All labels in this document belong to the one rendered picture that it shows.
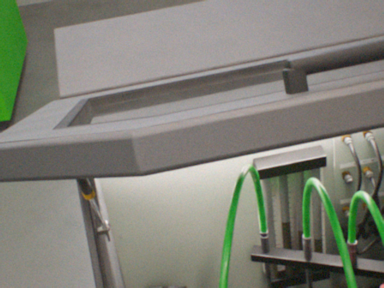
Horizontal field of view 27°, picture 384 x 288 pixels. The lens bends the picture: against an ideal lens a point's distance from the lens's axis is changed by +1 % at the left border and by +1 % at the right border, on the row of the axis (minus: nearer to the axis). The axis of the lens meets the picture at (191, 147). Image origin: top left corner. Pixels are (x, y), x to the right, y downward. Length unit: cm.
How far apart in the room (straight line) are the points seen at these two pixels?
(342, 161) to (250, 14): 37
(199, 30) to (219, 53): 11
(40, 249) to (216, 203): 186
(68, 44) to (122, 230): 41
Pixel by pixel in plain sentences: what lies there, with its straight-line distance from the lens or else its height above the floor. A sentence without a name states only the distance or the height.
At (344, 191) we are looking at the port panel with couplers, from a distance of 178.
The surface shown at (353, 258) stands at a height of 112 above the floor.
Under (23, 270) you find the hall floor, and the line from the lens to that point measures 343.
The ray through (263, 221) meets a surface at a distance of 166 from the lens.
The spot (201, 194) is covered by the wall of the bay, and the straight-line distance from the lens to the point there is 169.
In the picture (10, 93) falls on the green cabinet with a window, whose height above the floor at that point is 15.
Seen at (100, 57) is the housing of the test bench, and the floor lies 150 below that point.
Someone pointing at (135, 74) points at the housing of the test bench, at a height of 150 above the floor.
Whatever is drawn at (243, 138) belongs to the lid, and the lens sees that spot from 62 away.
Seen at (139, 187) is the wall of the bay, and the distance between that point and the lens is 165.
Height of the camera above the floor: 232
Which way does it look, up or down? 37 degrees down
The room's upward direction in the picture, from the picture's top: 9 degrees counter-clockwise
